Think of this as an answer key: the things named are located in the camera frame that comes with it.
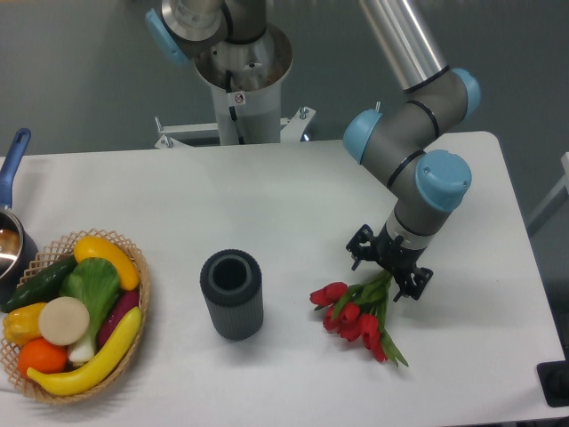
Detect blue handled saucepan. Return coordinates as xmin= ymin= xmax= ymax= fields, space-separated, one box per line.
xmin=1 ymin=128 xmax=38 ymax=303

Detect yellow squash upper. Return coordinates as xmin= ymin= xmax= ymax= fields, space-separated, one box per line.
xmin=73 ymin=235 xmax=140 ymax=291

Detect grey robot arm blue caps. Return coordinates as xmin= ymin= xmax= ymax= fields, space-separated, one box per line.
xmin=145 ymin=1 xmax=480 ymax=299

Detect woven wicker basket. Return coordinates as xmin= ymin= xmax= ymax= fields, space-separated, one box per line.
xmin=1 ymin=229 xmax=150 ymax=405

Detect green cucumber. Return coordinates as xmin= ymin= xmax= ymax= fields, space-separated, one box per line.
xmin=1 ymin=255 xmax=77 ymax=313

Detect dark grey ribbed vase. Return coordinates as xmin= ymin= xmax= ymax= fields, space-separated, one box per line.
xmin=200 ymin=249 xmax=264 ymax=341

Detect orange fruit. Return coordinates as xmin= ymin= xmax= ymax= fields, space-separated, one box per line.
xmin=17 ymin=338 xmax=68 ymax=378

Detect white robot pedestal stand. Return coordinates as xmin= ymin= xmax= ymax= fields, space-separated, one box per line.
xmin=155 ymin=24 xmax=317 ymax=149

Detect purple eggplant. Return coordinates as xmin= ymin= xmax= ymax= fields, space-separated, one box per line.
xmin=97 ymin=290 xmax=140 ymax=349

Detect yellow bell pepper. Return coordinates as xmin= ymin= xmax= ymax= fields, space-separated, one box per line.
xmin=3 ymin=302 xmax=47 ymax=347

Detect yellow banana squash lower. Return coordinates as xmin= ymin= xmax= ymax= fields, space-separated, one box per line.
xmin=27 ymin=307 xmax=142 ymax=397

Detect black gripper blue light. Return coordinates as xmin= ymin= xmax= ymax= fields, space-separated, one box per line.
xmin=346 ymin=224 xmax=434 ymax=302

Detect red tulip bouquet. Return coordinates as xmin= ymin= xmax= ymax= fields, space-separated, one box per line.
xmin=309 ymin=270 xmax=408 ymax=367

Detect green bok choy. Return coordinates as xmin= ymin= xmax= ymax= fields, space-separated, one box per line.
xmin=60 ymin=258 xmax=120 ymax=367

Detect white frame at right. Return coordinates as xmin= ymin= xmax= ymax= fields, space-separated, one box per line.
xmin=526 ymin=152 xmax=568 ymax=238

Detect beige round disc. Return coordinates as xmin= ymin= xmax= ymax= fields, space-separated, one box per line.
xmin=38 ymin=296 xmax=90 ymax=346

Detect black device at edge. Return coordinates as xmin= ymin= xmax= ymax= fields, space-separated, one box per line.
xmin=536 ymin=360 xmax=568 ymax=407

